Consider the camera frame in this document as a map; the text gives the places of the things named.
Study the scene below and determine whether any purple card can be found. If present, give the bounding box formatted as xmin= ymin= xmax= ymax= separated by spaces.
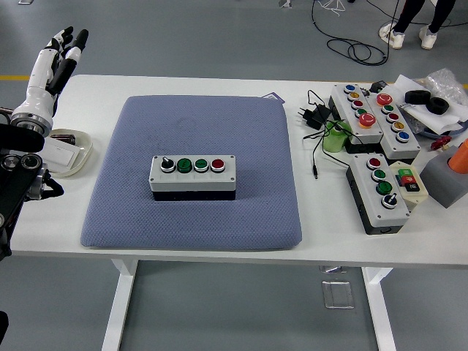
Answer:
xmin=260 ymin=90 xmax=286 ymax=105

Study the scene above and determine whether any grey four-button control box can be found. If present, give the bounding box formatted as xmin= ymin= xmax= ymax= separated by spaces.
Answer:
xmin=345 ymin=153 xmax=410 ymax=235
xmin=148 ymin=154 xmax=237 ymax=202

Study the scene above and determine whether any white paper sheet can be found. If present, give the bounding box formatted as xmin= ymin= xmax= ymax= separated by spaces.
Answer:
xmin=383 ymin=74 xmax=468 ymax=135

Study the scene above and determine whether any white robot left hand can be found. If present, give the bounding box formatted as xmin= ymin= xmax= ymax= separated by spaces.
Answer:
xmin=13 ymin=26 xmax=89 ymax=120

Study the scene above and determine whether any black floor cable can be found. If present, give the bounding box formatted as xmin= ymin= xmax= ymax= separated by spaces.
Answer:
xmin=310 ymin=0 xmax=401 ymax=67

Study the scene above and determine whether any cream three-button switch box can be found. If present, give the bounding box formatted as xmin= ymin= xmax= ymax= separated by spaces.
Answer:
xmin=388 ymin=160 xmax=429 ymax=213

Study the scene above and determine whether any white wall switch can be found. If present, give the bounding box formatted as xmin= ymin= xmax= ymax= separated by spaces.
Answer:
xmin=39 ymin=140 xmax=80 ymax=173

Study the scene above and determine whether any five-button box, mushroom beside green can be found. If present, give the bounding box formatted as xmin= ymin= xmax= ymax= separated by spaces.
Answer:
xmin=328 ymin=83 xmax=384 ymax=154

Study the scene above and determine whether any red valve knob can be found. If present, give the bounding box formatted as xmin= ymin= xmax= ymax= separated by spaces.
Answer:
xmin=430 ymin=135 xmax=453 ymax=151

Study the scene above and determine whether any green plastic bottle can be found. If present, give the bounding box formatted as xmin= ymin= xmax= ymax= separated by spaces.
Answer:
xmin=322 ymin=119 xmax=352 ymax=154

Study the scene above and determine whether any five-button box, mushroom beside connector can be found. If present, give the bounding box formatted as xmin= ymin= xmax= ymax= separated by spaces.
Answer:
xmin=365 ymin=93 xmax=422 ymax=162

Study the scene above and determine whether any orange cylinder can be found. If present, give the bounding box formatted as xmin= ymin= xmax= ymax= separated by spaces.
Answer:
xmin=448 ymin=137 xmax=468 ymax=176

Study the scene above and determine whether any white table leg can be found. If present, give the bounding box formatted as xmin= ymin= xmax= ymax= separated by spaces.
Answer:
xmin=101 ymin=258 xmax=139 ymax=351
xmin=361 ymin=266 xmax=398 ymax=351

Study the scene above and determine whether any white floor cord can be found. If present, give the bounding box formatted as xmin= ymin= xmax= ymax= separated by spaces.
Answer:
xmin=316 ymin=0 xmax=347 ymax=18

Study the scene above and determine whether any white oval tray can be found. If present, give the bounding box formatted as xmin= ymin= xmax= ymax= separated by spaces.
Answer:
xmin=39 ymin=127 xmax=94 ymax=179

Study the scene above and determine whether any black foam ring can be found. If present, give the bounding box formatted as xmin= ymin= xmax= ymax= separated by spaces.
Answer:
xmin=426 ymin=97 xmax=450 ymax=115
xmin=404 ymin=89 xmax=432 ymax=105

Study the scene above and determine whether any clear bubble wrap bag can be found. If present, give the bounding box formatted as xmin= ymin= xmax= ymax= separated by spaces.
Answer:
xmin=415 ymin=67 xmax=467 ymax=109

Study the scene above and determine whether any grey block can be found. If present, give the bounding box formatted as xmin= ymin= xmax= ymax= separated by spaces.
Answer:
xmin=419 ymin=145 xmax=468 ymax=210

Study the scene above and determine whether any black adapter cord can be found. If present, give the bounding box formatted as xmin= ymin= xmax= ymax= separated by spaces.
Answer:
xmin=301 ymin=89 xmax=354 ymax=181

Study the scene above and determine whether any blue-grey padded mat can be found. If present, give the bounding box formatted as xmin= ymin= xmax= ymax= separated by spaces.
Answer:
xmin=79 ymin=94 xmax=303 ymax=252

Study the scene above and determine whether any person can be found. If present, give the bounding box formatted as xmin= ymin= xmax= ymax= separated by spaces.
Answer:
xmin=378 ymin=0 xmax=458 ymax=50

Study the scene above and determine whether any blue ring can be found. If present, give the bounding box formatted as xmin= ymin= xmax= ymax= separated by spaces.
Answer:
xmin=420 ymin=120 xmax=468 ymax=139

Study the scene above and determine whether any black power adapter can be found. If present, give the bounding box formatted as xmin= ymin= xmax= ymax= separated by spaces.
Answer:
xmin=295 ymin=104 xmax=332 ymax=131

